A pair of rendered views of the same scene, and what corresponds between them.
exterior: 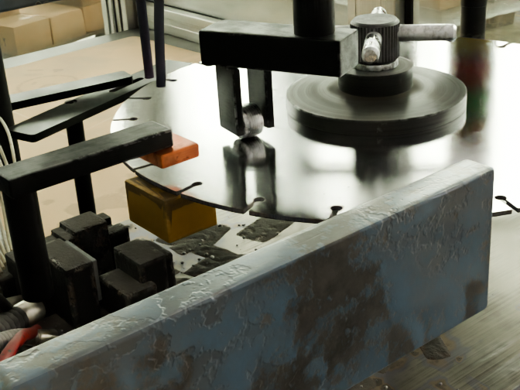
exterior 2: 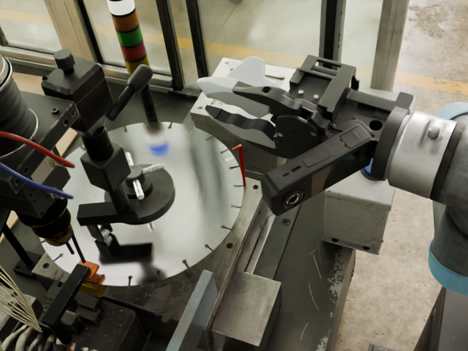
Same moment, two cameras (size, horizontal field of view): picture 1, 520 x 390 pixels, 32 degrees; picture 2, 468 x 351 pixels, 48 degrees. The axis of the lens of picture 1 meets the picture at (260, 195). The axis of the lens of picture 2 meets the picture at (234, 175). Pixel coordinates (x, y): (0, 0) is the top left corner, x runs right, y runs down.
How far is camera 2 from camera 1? 0.45 m
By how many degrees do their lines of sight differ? 32
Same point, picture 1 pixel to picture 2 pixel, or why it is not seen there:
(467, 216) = (209, 288)
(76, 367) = not seen: outside the picture
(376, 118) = (149, 213)
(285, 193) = (136, 270)
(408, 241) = (200, 310)
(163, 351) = not seen: outside the picture
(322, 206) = (152, 273)
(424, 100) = (161, 193)
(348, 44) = (137, 208)
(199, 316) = not seen: outside the picture
